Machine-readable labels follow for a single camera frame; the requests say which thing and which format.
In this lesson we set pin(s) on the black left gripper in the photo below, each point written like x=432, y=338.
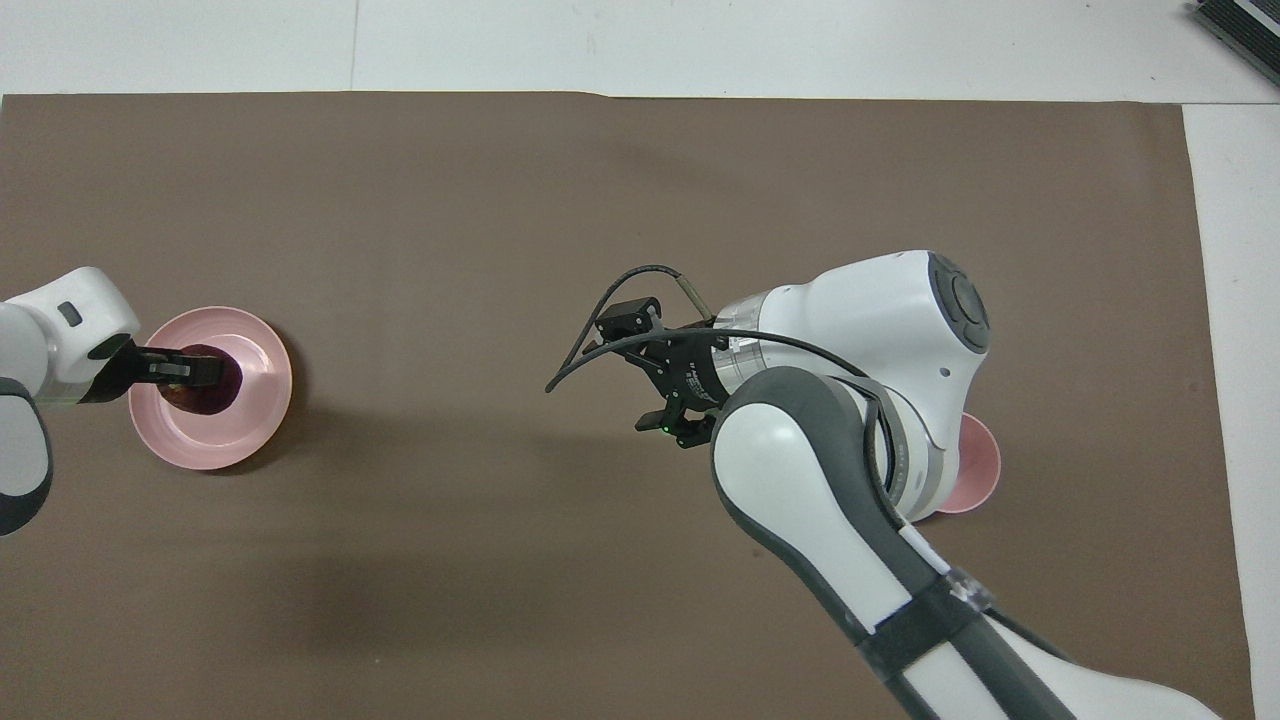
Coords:
x=120, y=375

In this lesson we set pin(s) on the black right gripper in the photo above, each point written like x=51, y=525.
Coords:
x=695, y=370

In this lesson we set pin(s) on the dark red apple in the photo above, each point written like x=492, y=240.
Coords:
x=210, y=400

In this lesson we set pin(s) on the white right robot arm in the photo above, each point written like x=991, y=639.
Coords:
x=860, y=330

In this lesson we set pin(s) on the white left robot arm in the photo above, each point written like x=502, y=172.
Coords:
x=60, y=320

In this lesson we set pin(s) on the pink plate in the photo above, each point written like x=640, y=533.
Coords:
x=250, y=420

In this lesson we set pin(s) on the pink bowl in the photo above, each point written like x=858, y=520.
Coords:
x=975, y=470

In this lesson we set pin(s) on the brown table mat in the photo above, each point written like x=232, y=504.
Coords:
x=500, y=580

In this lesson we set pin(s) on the dark grey ribbed device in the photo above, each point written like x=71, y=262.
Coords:
x=1245, y=25

